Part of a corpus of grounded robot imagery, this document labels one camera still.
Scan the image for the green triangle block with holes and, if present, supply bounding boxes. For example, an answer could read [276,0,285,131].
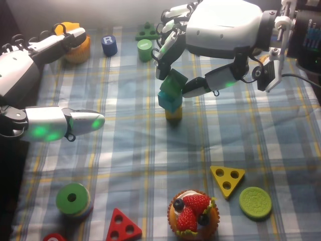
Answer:
[135,22,161,41]

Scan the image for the strawberry fruit tart toy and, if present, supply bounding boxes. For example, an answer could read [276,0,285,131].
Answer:
[167,190,220,238]

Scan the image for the red triangle block with holes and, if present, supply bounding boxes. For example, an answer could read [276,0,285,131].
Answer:
[106,207,143,241]

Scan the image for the green cylinder minus sign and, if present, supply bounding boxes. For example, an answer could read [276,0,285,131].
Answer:
[137,39,154,63]

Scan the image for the black cable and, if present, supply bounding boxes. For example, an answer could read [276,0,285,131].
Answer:
[280,73,321,88]

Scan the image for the teal cube letter K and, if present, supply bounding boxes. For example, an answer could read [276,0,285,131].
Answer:
[157,90,183,113]

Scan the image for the orange cupcake toy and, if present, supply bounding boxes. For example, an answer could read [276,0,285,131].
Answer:
[54,22,91,64]

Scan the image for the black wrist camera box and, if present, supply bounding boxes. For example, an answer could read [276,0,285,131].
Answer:
[252,60,279,91]

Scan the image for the yellow triangle block with holes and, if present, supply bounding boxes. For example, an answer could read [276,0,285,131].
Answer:
[210,165,246,200]

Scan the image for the red and white ring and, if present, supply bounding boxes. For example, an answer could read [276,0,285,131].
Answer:
[42,232,66,241]

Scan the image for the green cube number 7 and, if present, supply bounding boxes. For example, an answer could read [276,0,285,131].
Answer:
[159,69,189,100]

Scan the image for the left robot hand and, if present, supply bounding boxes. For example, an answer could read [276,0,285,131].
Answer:
[0,24,106,143]

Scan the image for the green sandwich cookie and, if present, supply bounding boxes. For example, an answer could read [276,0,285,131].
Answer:
[238,187,273,221]

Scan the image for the yellow wooden cube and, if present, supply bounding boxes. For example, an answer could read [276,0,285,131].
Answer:
[165,105,183,121]

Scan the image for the blue cylinder letter R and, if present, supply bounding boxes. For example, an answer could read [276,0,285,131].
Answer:
[101,35,118,57]

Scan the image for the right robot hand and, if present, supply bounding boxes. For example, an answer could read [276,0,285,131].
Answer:
[151,0,264,98]

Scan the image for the rainbow ring stacking toy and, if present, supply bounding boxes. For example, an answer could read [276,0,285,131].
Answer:
[55,182,94,221]

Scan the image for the blue plaid tablecloth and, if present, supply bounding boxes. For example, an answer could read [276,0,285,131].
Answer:
[10,15,321,241]

